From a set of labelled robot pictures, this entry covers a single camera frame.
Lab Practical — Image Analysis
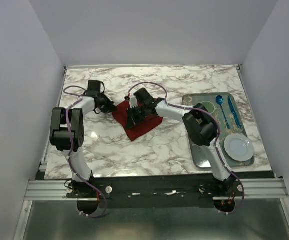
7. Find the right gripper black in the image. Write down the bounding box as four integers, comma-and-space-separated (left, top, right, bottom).
125, 105, 148, 131

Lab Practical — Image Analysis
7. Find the dark red cloth napkin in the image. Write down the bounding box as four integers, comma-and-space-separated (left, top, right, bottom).
112, 100, 163, 142

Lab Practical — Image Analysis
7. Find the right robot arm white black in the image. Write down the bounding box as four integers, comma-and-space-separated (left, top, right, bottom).
124, 87, 238, 196

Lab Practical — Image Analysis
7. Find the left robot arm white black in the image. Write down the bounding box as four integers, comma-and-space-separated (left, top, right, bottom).
49, 80, 117, 198

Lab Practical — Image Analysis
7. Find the light green cup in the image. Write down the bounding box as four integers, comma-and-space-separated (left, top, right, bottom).
201, 101, 215, 114

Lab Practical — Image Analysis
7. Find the blue metallic spoon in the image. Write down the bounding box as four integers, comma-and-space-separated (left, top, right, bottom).
216, 95, 230, 129

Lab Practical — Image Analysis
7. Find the floral teal serving tray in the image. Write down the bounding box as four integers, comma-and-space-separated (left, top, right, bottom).
181, 92, 256, 170

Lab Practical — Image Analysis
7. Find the blue metallic knife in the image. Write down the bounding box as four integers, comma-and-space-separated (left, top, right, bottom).
227, 96, 242, 129

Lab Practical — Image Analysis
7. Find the pale blue small plate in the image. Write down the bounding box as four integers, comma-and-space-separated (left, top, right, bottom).
224, 133, 255, 162

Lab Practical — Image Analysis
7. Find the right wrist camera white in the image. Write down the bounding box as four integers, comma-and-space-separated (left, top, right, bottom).
124, 93, 138, 109

